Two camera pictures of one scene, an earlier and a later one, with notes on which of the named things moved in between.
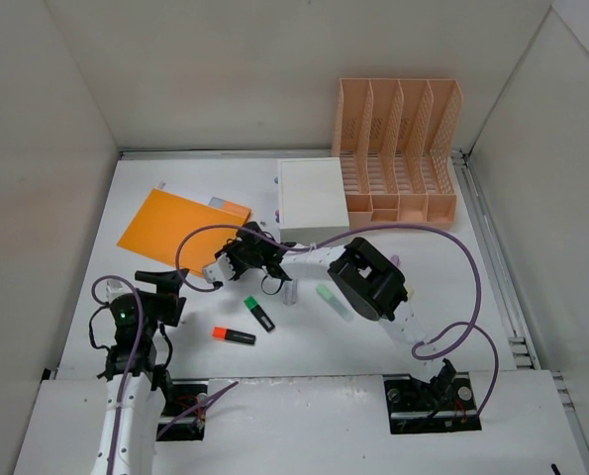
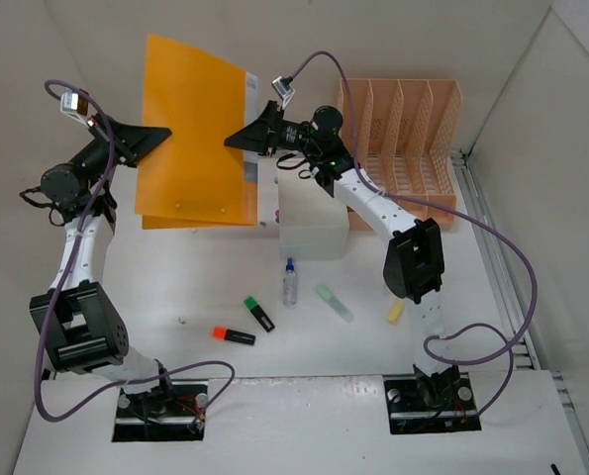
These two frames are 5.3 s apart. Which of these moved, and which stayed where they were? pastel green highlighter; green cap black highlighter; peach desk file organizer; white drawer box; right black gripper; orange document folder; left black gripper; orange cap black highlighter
Moved: right black gripper; left black gripper; orange document folder
Stayed: orange cap black highlighter; white drawer box; peach desk file organizer; green cap black highlighter; pastel green highlighter
